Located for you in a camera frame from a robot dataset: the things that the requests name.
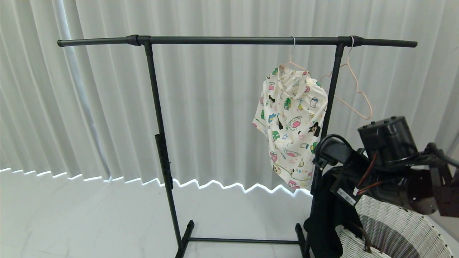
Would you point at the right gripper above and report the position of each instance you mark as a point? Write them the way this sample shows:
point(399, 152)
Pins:
point(346, 181)

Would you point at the black garment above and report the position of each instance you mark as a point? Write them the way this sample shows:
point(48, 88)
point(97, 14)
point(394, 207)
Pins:
point(322, 222)

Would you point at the pink clothes hanger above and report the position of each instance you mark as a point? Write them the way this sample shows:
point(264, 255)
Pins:
point(294, 64)
point(356, 89)

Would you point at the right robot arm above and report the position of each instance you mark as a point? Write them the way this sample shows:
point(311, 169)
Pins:
point(389, 139)

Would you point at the white laundry basket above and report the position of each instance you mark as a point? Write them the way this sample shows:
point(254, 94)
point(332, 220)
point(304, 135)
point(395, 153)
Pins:
point(401, 233)

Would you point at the black clothes rack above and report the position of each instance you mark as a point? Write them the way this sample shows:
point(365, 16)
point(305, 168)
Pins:
point(159, 118)

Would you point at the cream printed garment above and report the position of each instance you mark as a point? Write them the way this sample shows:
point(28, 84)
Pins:
point(294, 143)

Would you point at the white curtain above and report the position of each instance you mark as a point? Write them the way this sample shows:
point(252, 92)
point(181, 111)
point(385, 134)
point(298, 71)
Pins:
point(215, 107)

